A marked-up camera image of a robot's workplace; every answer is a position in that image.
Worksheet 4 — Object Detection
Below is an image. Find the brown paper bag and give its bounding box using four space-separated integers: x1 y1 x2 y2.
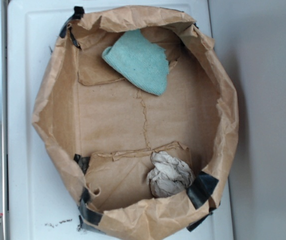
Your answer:
32 5 239 240

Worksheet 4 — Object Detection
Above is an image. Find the black tape strip top left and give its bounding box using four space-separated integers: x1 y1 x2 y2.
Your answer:
59 6 85 49

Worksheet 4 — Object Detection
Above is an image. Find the light blue cloth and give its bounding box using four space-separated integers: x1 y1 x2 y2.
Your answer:
102 29 169 96

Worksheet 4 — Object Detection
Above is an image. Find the black tape strip right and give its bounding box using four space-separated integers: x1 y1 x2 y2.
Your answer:
186 171 219 210

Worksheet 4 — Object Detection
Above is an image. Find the black tape strip bottom left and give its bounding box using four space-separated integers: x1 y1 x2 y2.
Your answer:
78 188 104 234

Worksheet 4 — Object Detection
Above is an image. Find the crumpled white paper wad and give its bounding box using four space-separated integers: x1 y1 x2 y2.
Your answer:
146 151 195 198

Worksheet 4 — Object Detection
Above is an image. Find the black tape strip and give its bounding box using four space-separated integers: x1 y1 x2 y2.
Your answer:
78 188 104 234
186 171 219 210
59 6 85 49

